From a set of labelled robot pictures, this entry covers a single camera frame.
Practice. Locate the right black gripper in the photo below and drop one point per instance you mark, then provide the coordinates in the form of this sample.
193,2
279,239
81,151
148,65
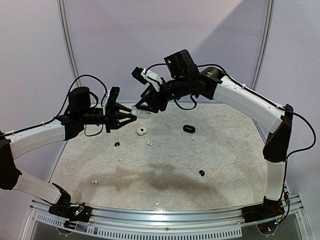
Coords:
155,97

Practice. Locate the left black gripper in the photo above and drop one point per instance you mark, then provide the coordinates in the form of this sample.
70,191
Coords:
112,114

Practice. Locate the white oval charging case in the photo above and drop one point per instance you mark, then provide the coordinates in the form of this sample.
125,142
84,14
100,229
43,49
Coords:
140,114

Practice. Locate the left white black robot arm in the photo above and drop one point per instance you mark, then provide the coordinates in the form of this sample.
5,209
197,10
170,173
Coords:
78,115

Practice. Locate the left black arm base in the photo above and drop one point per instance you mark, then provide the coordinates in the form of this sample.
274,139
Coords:
74,212

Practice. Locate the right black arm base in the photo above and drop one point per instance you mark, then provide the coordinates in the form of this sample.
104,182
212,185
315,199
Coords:
262,211

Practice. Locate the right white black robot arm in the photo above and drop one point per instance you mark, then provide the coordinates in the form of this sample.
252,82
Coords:
214,83

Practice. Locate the small white charging case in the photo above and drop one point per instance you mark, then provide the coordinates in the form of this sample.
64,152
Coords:
141,131

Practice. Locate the black oval charging case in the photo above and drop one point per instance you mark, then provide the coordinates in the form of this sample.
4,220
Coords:
189,129

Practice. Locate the aluminium front rail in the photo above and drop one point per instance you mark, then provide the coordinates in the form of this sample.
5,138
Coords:
124,224

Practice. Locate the left aluminium corner post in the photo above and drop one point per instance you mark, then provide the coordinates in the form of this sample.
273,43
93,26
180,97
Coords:
62,11

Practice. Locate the aluminium corner post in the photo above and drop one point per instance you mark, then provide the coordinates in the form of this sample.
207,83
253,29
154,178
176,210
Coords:
260,21
62,11

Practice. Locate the right aluminium corner post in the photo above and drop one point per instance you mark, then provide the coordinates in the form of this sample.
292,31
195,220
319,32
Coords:
260,21

